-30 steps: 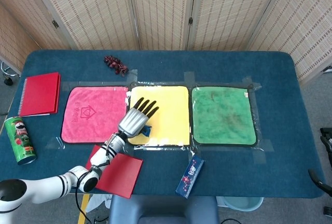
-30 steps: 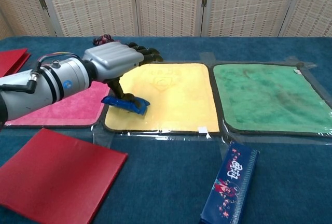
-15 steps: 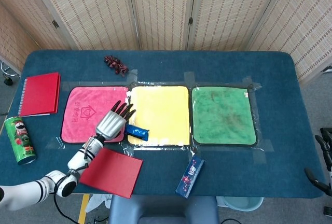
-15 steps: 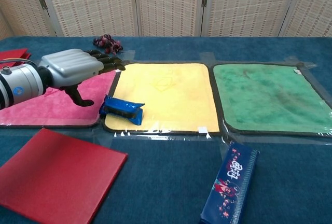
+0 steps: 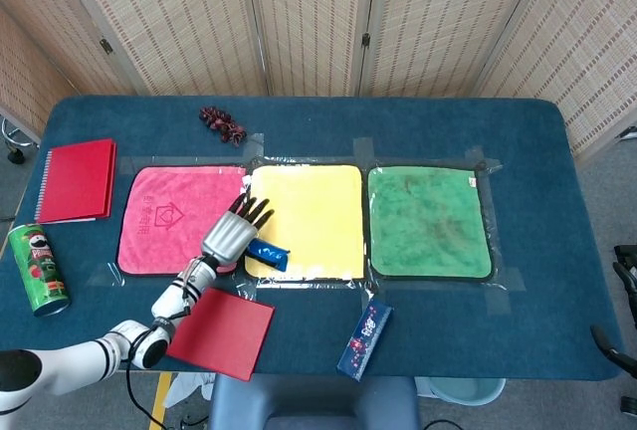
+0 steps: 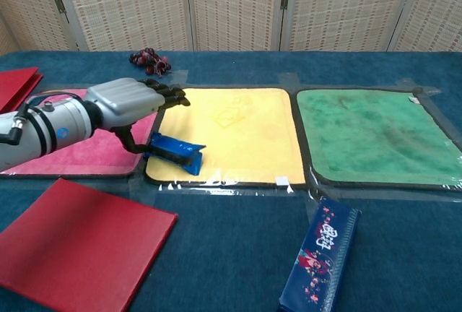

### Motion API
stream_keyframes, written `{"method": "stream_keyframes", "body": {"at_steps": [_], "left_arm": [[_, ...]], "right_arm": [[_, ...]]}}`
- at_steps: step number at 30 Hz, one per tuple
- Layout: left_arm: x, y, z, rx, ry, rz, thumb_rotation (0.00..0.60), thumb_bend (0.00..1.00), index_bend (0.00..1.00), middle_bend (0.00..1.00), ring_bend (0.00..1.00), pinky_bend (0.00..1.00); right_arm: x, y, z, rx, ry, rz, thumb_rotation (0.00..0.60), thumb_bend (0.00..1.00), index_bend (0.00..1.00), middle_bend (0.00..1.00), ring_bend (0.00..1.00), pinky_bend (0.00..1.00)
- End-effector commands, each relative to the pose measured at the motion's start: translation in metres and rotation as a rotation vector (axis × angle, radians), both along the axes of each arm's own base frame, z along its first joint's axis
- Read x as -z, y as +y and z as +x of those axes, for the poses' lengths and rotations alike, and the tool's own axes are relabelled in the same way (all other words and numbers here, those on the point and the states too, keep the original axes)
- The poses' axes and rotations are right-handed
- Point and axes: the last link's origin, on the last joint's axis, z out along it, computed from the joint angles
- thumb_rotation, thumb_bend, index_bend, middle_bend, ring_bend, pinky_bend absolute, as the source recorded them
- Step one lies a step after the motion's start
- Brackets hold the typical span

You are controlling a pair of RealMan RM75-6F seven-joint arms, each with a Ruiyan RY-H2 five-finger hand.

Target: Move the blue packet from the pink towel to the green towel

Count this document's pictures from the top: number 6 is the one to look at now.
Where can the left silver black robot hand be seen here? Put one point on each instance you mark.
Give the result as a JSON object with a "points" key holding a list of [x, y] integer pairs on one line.
{"points": [[122, 102]]}

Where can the blue snack packet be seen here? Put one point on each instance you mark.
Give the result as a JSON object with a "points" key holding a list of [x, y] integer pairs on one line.
{"points": [[173, 149]]}

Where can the pink cloth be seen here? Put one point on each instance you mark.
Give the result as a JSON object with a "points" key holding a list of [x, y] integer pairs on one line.
{"points": [[94, 153]]}

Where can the yellow cloth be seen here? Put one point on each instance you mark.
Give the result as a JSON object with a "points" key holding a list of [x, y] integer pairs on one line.
{"points": [[245, 135]]}

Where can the green cloth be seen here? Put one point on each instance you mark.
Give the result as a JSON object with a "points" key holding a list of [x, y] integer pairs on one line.
{"points": [[371, 135]]}

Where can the dark red grape bunch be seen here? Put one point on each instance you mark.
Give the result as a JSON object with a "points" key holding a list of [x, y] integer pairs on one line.
{"points": [[148, 60]]}

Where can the clear tape strip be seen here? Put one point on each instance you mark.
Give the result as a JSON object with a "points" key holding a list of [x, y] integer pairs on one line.
{"points": [[181, 78], [290, 80]]}

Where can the woven folding screen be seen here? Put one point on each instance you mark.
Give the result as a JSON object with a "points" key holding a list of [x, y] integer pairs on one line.
{"points": [[126, 5]]}

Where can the red spiral notebook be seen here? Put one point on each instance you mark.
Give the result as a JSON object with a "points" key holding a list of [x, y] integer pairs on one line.
{"points": [[16, 86]]}

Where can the red flat folder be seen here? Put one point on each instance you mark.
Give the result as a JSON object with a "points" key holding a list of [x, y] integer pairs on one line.
{"points": [[79, 243]]}

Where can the blue felt table cover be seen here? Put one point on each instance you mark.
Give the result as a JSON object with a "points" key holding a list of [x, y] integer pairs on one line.
{"points": [[231, 254]]}

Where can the dark blue long box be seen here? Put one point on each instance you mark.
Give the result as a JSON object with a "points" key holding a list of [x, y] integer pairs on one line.
{"points": [[321, 258]]}

